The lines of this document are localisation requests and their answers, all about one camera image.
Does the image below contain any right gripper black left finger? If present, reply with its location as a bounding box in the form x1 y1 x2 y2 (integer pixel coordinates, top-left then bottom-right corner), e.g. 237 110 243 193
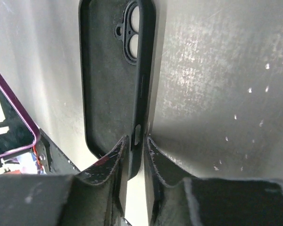
0 136 130 226

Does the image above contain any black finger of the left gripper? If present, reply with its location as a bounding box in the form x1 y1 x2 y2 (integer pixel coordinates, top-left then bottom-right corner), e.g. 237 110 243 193
35 129 80 175

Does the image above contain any purple smartphone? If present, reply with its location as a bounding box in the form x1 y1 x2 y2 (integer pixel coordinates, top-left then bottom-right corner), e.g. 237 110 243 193
0 74 41 165

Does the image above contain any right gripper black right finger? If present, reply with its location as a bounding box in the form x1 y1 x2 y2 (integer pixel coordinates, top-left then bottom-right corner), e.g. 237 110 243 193
144 137 283 226

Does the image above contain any black phone case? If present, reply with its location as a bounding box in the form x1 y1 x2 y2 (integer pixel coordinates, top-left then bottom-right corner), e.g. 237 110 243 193
79 0 156 178

